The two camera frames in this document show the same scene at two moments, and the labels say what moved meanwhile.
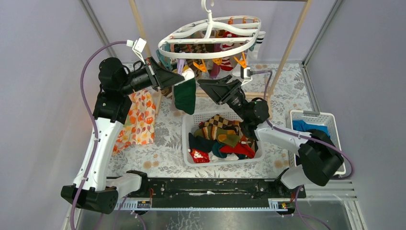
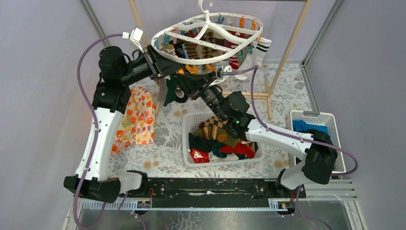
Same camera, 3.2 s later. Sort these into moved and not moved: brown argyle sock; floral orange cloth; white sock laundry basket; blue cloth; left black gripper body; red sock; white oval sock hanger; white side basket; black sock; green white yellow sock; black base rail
Moved: white oval sock hanger; left black gripper body; green white yellow sock
Not moved: blue cloth; white side basket; brown argyle sock; black sock; black base rail; white sock laundry basket; floral orange cloth; red sock
